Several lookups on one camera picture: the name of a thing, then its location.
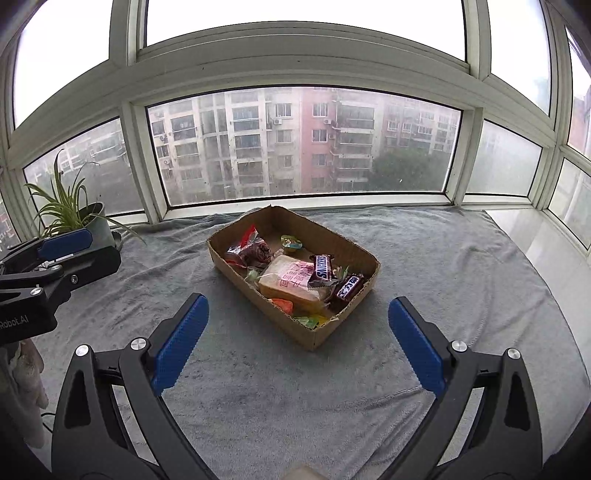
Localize green spider plant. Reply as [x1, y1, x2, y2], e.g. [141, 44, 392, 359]
[24, 148, 146, 245]

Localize packaged sliced bread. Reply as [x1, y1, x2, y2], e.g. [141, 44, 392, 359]
[257, 255, 333, 305]

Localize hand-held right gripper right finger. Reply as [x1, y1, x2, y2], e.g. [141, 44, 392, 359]
[388, 296, 543, 480]

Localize brown cardboard box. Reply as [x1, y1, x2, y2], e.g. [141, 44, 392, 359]
[206, 205, 382, 352]

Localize white window frame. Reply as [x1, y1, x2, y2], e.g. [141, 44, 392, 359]
[0, 0, 591, 259]

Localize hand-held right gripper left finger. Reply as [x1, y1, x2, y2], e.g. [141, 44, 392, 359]
[51, 293, 218, 480]

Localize person's left forearm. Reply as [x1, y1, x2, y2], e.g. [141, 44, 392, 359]
[11, 342, 49, 411]

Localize red snack wrapper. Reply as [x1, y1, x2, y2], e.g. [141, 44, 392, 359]
[225, 224, 271, 268]

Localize grey fleece blanket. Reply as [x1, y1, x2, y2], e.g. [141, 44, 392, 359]
[32, 205, 587, 480]

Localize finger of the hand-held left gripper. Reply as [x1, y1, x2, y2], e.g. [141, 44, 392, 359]
[46, 244, 122, 291]
[0, 229, 93, 278]

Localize brown chocolate bar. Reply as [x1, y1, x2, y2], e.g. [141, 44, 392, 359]
[307, 254, 334, 283]
[332, 274, 365, 302]

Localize grey-green flower pot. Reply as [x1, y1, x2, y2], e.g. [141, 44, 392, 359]
[76, 202, 115, 252]

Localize apartment buildings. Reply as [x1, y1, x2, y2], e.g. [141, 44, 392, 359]
[148, 88, 462, 206]

